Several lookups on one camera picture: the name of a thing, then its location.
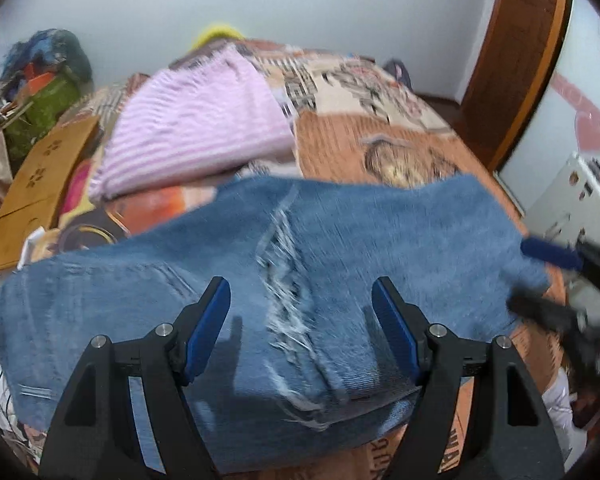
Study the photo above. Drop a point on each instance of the pink wall sticker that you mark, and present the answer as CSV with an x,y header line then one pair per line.
x,y
592,130

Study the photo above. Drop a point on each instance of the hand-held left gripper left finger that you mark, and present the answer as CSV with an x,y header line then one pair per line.
x,y
212,320

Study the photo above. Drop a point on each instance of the printed blanket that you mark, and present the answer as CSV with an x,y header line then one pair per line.
x,y
340,140

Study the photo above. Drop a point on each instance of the wooden board with flower cutouts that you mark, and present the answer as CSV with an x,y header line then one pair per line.
x,y
35,185

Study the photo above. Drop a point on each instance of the green bag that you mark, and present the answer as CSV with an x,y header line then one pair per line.
x,y
45,107

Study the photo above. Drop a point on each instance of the pink striped cloth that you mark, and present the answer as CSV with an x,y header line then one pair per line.
x,y
195,125

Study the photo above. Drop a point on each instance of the yellow hoop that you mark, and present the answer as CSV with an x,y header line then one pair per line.
x,y
220,32

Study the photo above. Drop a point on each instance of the white cloth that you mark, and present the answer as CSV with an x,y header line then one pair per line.
x,y
562,410

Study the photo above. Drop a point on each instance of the grey bag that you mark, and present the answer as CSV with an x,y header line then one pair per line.
x,y
400,72

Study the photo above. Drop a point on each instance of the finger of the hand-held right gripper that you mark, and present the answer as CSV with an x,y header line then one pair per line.
x,y
535,306
550,256

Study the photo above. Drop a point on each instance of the wooden door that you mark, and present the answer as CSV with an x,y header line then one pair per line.
x,y
515,60

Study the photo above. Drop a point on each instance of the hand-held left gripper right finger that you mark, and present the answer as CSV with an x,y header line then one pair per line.
x,y
395,325

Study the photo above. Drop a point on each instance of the blue denim pants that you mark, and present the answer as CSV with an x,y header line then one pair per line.
x,y
355,240

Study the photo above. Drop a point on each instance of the pile of clothes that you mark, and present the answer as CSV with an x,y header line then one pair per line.
x,y
60,50

